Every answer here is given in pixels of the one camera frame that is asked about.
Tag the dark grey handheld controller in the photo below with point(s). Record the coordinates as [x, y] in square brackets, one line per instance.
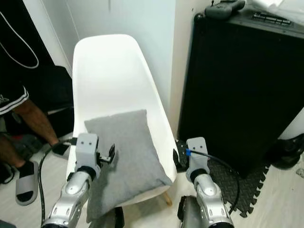
[223, 8]

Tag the grey fabric pillow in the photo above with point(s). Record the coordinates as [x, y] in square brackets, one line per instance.
[135, 152]

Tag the large black equipment case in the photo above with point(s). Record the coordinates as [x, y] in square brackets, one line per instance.
[242, 90]

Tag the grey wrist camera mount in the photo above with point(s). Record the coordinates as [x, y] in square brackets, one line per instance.
[86, 147]
[197, 154]

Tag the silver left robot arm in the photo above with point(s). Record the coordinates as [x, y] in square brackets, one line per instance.
[71, 194]

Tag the white plastic shell chair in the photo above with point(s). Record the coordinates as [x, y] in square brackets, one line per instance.
[114, 71]

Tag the grey slide sandal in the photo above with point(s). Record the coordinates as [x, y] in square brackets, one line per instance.
[26, 187]

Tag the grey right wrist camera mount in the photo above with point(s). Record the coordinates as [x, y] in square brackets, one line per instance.
[197, 154]

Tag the black foam floor mat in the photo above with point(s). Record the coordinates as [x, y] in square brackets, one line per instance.
[251, 185]

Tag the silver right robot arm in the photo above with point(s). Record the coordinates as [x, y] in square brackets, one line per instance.
[211, 199]

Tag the person in black shorts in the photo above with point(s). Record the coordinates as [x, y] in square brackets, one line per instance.
[35, 118]

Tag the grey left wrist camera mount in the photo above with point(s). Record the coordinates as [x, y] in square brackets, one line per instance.
[86, 147]

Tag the black robot leg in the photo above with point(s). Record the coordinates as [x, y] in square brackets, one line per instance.
[192, 213]

